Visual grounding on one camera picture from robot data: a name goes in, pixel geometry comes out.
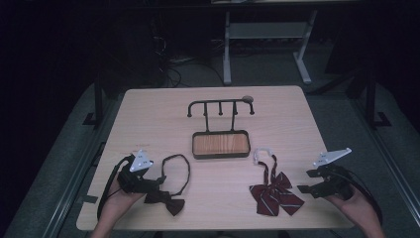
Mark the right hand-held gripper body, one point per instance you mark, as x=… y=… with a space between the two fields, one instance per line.
x=335 y=185

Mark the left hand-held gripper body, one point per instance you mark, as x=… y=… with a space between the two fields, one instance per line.
x=135 y=183

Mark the dark brown bow tie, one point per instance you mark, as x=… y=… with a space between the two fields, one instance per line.
x=173 y=205

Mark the red striped bow tie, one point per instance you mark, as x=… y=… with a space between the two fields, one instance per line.
x=274 y=195

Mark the black hook rack wooden tray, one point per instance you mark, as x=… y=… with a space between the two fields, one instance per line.
x=220 y=144

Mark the person's left hand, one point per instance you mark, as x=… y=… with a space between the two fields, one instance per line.
x=119 y=205

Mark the person's right hand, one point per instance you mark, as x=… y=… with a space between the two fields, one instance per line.
x=358 y=206

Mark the dark tape piece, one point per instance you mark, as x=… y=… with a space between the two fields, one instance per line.
x=89 y=199

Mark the black metal stand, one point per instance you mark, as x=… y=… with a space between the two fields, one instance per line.
x=98 y=99
x=370 y=99

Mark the dark round table grommet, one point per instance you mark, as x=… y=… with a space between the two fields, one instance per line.
x=247 y=98

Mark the grey metal desk frame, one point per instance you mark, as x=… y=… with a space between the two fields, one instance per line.
x=264 y=30

